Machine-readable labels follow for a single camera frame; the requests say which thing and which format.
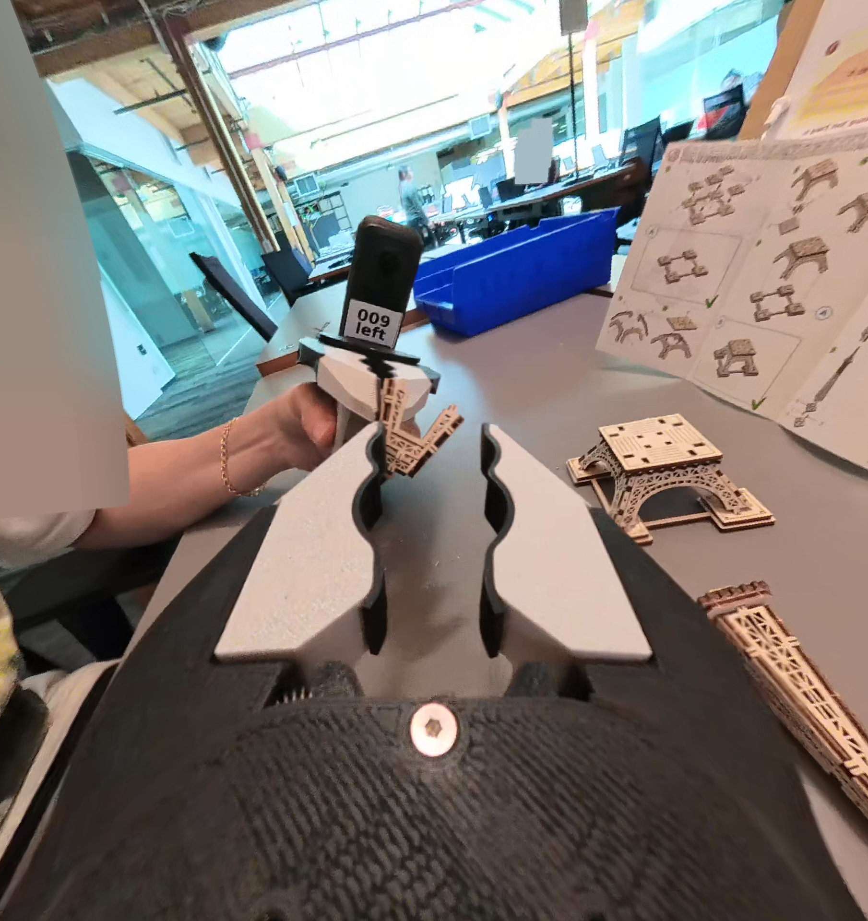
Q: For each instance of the person's left hand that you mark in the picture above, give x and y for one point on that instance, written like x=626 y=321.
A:
x=300 y=432

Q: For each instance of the row of office desks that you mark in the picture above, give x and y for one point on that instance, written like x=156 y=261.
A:
x=549 y=191

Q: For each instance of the brown cardboard board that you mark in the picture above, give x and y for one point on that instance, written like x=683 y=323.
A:
x=779 y=72

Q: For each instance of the blue plastic bin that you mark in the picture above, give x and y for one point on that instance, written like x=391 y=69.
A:
x=520 y=280

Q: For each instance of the wooden tower arched base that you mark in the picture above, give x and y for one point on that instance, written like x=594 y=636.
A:
x=657 y=446

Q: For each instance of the white printed t-shirt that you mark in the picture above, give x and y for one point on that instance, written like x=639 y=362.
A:
x=23 y=536

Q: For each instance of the white assembly instruction sheet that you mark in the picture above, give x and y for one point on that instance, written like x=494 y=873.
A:
x=765 y=302

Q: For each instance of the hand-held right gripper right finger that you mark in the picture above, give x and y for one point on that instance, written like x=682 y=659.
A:
x=570 y=575

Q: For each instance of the black speaker on pole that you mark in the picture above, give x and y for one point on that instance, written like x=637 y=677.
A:
x=572 y=18

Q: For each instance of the wooden tower spire section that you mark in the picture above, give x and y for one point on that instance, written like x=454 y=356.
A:
x=779 y=676

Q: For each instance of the printed sheet with yellow pictures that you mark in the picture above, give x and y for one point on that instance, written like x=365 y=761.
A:
x=851 y=72

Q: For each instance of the person's left forearm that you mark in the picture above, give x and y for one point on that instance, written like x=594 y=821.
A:
x=174 y=489

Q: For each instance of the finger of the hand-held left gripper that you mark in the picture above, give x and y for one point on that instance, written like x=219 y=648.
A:
x=347 y=385
x=413 y=381

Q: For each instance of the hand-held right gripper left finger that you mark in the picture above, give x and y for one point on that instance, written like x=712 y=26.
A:
x=297 y=575

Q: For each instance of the black chair back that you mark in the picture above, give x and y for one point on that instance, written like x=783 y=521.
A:
x=232 y=295

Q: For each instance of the white plastic clip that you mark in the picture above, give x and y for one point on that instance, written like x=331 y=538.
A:
x=779 y=115

